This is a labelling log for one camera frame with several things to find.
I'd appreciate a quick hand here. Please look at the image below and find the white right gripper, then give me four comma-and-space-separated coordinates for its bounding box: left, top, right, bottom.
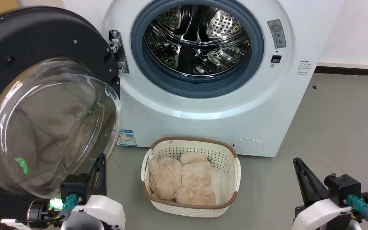
292, 157, 352, 230

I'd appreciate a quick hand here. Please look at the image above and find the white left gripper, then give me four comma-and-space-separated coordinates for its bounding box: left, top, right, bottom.
61, 153, 126, 230

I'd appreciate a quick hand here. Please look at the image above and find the black washer door glass bowl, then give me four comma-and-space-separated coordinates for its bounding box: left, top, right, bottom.
0, 6, 121, 221

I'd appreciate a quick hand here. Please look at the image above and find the white front-load washing machine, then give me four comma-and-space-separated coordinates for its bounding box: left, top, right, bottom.
62, 0, 344, 157

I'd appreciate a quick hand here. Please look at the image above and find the metal washer door hinge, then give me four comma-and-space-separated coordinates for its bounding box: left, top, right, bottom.
109, 30, 130, 75

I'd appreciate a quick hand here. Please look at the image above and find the blue QR code label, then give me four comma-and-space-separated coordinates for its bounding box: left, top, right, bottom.
118, 129, 137, 147

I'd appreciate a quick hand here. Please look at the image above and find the beige fluffy plush toy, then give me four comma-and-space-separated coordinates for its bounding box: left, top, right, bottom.
148, 152, 217, 206

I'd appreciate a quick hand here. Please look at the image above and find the white plastic laundry basket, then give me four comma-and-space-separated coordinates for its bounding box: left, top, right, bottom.
141, 137, 241, 218

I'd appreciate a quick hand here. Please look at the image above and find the grey warning sticker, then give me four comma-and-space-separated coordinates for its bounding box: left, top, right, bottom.
267, 19, 287, 49

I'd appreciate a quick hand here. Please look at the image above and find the steel perforated washer drum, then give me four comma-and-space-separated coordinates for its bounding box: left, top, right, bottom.
143, 4, 252, 77

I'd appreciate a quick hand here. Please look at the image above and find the right arm teal plug cable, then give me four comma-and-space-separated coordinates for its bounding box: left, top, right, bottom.
347, 195, 368, 230

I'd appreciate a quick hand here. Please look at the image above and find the dark wall baseboard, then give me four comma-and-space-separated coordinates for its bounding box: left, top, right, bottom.
314, 65, 368, 77

